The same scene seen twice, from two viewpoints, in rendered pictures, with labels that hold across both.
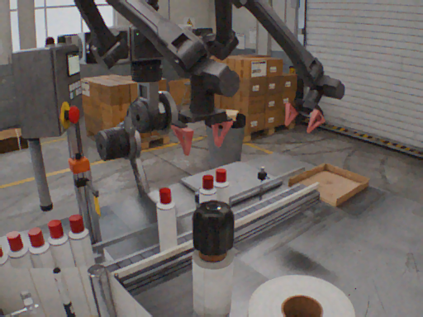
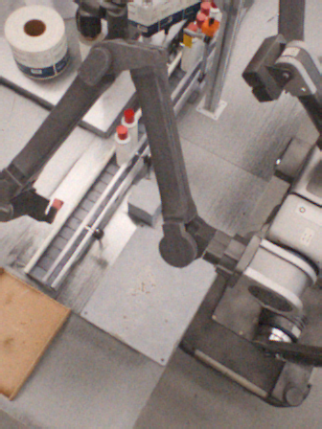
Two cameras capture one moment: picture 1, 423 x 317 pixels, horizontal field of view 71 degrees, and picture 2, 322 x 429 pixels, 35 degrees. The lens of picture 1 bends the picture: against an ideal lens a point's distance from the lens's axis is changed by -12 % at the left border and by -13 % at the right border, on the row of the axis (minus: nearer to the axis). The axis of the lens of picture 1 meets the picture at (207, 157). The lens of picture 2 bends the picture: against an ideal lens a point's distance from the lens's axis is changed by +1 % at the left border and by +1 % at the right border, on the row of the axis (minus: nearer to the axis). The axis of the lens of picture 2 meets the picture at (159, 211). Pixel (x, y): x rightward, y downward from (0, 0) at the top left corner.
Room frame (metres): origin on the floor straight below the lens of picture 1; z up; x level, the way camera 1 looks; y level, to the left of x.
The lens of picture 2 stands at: (1.72, -0.27, 2.41)
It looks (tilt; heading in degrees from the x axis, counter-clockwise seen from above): 68 degrees down; 154
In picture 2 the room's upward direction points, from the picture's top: 5 degrees clockwise
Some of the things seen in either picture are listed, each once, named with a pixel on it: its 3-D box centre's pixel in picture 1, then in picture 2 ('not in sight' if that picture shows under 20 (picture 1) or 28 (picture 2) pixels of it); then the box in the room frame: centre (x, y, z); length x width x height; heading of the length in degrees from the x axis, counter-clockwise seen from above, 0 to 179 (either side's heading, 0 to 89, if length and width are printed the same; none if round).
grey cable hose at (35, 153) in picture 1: (39, 171); not in sight; (0.70, 0.41, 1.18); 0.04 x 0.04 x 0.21
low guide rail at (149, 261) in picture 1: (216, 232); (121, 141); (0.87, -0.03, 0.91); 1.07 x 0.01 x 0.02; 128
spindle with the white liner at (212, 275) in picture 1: (212, 267); (91, 42); (0.55, -0.01, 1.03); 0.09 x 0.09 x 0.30
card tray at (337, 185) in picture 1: (330, 182); (6, 330); (1.34, -0.56, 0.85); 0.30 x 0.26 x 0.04; 128
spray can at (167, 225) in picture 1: (167, 222); not in sight; (0.80, 0.11, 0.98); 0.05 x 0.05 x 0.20
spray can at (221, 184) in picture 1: (220, 200); (123, 146); (0.94, -0.04, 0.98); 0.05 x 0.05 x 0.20
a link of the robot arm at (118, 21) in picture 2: (203, 79); (115, 13); (0.78, 0.01, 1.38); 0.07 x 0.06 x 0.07; 38
